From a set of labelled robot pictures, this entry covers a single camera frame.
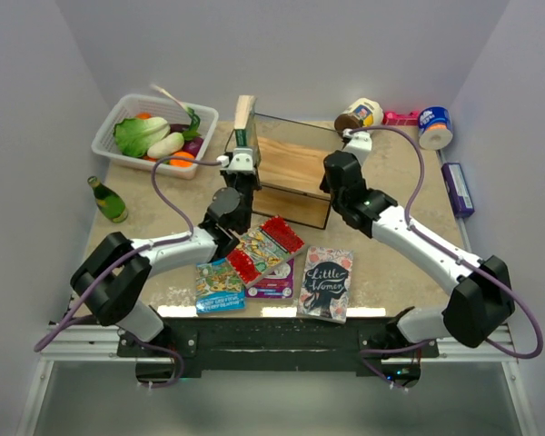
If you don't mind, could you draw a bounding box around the green 104-storey treehouse book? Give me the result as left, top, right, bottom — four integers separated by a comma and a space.
233, 94, 260, 160

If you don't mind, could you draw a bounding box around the black wire wooden shelf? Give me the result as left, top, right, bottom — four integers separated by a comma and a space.
253, 114, 342, 230

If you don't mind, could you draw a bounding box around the red treehouse book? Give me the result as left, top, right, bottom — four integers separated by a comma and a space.
226, 216, 306, 289

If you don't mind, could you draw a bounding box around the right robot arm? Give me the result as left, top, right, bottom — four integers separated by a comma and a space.
322, 151, 515, 357

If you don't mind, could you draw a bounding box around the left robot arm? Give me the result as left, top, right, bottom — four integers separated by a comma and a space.
70, 170, 261, 356

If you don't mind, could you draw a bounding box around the toy purple onion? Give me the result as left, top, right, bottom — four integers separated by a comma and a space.
182, 136, 203, 157

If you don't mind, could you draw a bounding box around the brown core paper roll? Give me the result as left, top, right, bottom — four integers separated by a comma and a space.
333, 97, 384, 135

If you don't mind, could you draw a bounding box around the toy orange carrot slice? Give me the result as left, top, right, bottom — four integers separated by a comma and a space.
169, 151, 195, 168

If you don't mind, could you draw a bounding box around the pink plastic object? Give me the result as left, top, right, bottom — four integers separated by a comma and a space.
382, 111, 420, 126

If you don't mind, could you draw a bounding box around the toy green leek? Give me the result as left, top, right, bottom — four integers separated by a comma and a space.
150, 84, 201, 141

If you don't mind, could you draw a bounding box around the toy white radish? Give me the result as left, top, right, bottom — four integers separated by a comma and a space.
147, 133, 185, 160

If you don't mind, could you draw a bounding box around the purple book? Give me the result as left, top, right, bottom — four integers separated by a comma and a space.
245, 259, 294, 299

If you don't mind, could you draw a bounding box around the blue wrapped toilet roll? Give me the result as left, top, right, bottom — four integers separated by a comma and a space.
418, 106, 453, 150

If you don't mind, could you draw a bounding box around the blue 26-storey treehouse book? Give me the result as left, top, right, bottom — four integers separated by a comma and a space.
195, 259, 245, 314

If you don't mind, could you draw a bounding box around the little women book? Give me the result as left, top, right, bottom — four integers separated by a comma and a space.
297, 246, 353, 323

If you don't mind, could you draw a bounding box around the purple box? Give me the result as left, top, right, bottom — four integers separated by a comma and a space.
441, 163, 475, 218

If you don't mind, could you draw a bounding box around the white plastic basket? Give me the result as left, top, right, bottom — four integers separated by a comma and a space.
91, 94, 219, 172

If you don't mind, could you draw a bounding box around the toy green cabbage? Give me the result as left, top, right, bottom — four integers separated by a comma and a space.
113, 117, 170, 158

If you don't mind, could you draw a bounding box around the green glass bottle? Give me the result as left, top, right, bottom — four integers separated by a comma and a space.
87, 176, 128, 223

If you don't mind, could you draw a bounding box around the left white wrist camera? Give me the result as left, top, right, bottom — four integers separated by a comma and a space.
217, 147, 261, 173

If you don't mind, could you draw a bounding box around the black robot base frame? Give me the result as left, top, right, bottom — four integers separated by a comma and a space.
117, 317, 439, 387

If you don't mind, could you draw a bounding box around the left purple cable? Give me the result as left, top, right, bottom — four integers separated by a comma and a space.
34, 156, 223, 353

